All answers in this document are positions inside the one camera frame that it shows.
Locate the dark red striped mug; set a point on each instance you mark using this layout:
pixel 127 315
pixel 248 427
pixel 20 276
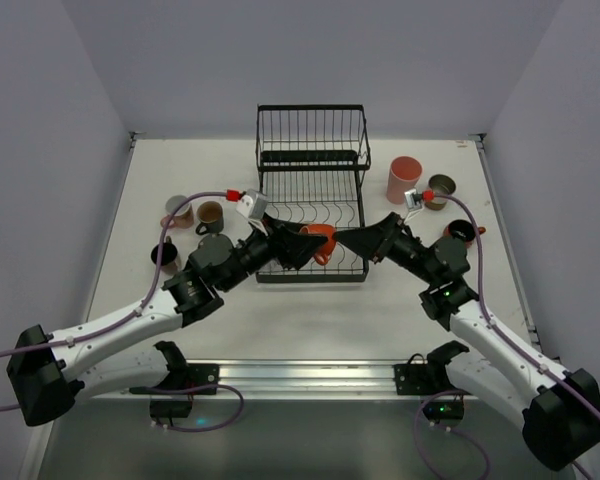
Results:
pixel 211 218

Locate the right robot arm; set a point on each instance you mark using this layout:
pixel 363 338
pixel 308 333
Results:
pixel 556 410

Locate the aluminium mounting rail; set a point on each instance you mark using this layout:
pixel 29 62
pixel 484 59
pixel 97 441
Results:
pixel 300 377

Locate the black wire dish rack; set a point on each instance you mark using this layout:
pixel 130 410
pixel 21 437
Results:
pixel 311 161

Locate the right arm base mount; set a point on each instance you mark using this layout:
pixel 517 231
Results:
pixel 420 376

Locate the black mug brown interior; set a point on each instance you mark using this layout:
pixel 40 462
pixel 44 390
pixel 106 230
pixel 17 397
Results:
pixel 166 256

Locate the white steel cup wood band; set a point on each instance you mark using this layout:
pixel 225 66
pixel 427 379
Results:
pixel 442 186

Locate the controller box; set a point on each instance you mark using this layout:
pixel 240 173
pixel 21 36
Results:
pixel 167 411
pixel 448 412

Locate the left controller box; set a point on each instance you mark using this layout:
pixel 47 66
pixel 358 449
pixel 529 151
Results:
pixel 167 411

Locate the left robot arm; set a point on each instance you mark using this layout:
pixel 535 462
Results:
pixel 215 267

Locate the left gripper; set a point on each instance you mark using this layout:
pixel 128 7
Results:
pixel 275 238

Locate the orange teacup white rim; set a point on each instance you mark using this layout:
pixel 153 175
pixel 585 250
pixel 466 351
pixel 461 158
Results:
pixel 463 230

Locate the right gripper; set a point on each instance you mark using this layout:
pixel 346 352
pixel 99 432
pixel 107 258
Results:
pixel 391 237

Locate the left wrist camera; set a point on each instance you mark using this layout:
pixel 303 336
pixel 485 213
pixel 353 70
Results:
pixel 252 207

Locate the pink mug white interior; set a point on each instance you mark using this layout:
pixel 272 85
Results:
pixel 179 213

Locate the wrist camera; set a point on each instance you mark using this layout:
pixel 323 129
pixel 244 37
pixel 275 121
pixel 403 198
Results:
pixel 415 201
pixel 252 207

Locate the tall pink plastic cup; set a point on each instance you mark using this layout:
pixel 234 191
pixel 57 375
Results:
pixel 404 174

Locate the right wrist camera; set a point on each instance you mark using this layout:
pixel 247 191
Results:
pixel 415 201

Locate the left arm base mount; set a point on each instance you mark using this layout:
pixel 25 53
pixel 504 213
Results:
pixel 205 375

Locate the right controller box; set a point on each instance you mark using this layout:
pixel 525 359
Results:
pixel 448 412

